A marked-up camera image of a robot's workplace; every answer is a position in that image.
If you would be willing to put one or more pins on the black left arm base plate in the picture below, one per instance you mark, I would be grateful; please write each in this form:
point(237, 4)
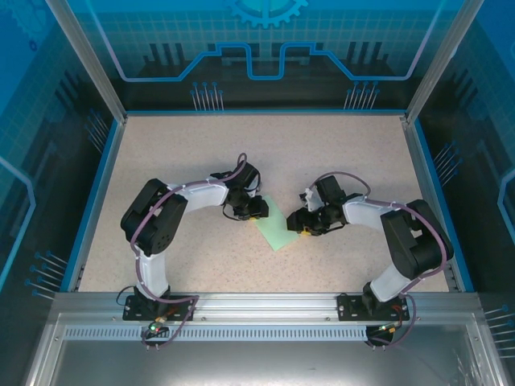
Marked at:
point(130, 315)

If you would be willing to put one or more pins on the steel tray plate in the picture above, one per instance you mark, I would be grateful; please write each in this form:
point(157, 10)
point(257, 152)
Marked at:
point(257, 362)

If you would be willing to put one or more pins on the blue edged aluminium side rail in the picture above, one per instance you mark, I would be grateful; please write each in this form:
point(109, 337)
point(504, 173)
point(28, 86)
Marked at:
point(429, 201)
point(98, 201)

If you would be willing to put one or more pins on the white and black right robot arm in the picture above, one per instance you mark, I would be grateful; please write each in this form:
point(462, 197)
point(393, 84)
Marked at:
point(362, 213)

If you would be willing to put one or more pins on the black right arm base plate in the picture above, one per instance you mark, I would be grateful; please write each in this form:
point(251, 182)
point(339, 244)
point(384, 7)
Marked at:
point(348, 307)

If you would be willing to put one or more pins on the light green cloth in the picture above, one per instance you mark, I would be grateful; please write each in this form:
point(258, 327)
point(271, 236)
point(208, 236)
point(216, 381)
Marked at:
point(277, 231)

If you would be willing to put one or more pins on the aluminium table edge rail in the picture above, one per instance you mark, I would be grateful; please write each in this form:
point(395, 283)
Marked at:
point(261, 113)

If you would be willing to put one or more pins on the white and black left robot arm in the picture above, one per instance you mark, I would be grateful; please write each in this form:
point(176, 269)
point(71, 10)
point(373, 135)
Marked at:
point(201, 197)

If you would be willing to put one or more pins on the aluminium frame post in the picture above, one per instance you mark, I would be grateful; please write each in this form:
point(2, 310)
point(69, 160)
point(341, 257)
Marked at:
point(90, 60)
point(440, 60)

